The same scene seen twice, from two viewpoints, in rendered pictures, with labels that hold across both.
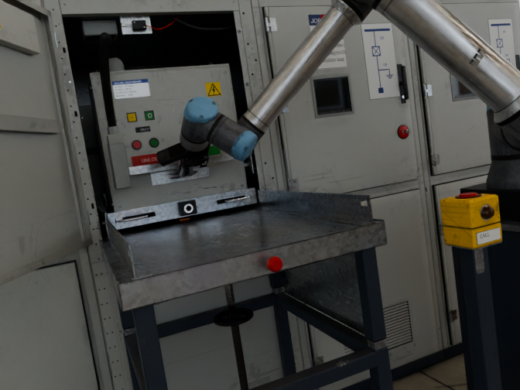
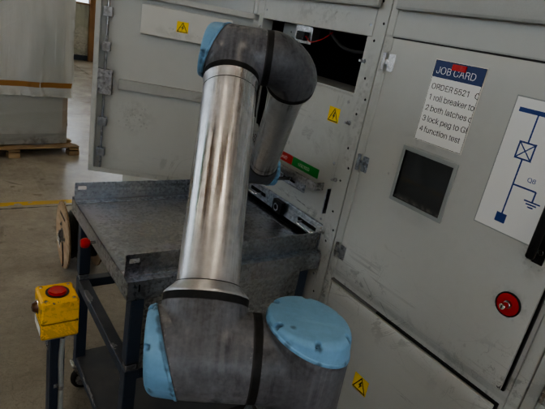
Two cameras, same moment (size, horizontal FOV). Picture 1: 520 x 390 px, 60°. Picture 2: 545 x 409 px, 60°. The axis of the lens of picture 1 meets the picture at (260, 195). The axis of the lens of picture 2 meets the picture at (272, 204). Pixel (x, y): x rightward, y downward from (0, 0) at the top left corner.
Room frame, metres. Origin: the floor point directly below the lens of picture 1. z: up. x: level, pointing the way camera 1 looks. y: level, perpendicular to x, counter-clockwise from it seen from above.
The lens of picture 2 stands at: (1.09, -1.43, 1.54)
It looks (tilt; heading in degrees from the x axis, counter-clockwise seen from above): 20 degrees down; 74
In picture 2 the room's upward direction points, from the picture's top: 11 degrees clockwise
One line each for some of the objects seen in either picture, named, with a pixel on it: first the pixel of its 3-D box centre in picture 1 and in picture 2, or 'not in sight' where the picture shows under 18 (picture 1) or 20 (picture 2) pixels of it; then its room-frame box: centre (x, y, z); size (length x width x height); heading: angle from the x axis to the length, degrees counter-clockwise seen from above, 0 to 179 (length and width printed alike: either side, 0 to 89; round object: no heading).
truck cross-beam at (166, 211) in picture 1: (185, 207); (285, 205); (1.64, 0.27, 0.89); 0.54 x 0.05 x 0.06; 112
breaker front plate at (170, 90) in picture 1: (175, 137); (294, 144); (1.62, 0.27, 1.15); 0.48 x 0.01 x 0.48; 112
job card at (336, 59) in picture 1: (328, 41); (448, 105); (1.80, -0.35, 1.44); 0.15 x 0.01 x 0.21; 112
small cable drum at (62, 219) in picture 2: not in sight; (79, 233); (0.74, 1.32, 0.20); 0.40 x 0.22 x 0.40; 110
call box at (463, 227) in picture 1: (470, 220); (56, 310); (0.92, -0.42, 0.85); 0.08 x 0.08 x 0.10; 22
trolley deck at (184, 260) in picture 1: (220, 241); (193, 231); (1.27, 0.13, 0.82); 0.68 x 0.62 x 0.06; 22
